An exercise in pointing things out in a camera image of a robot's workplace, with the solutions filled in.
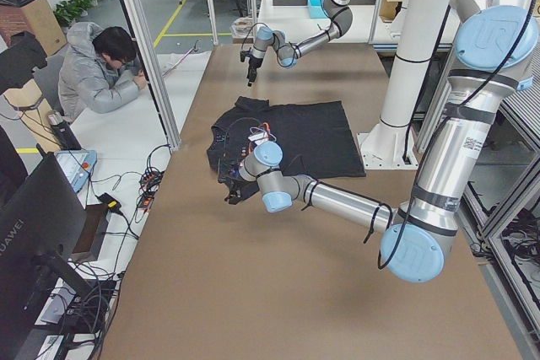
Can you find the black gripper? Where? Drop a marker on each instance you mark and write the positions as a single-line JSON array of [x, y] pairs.
[[252, 63], [234, 186]]

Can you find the black t-shirt with print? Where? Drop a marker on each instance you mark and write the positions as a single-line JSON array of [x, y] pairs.
[[316, 139]]

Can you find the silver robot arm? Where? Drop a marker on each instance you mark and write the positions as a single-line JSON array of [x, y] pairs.
[[336, 12], [456, 61]]

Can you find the blue plastic bin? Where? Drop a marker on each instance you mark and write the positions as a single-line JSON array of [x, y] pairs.
[[316, 9]]

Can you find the person in grey jacket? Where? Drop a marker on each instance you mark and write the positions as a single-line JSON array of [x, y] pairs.
[[100, 70]]

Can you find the blue grey teach pendant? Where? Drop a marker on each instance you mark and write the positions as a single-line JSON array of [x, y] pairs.
[[77, 165]]

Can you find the black Huawei monitor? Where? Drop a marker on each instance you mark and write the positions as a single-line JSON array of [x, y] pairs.
[[40, 226]]

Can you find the cardboard box with black bag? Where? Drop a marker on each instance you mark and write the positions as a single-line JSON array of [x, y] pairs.
[[34, 16]]

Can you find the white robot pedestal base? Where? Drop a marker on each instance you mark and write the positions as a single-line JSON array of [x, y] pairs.
[[389, 142]]

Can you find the aluminium frame post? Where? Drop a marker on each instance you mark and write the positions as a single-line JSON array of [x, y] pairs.
[[138, 26]]

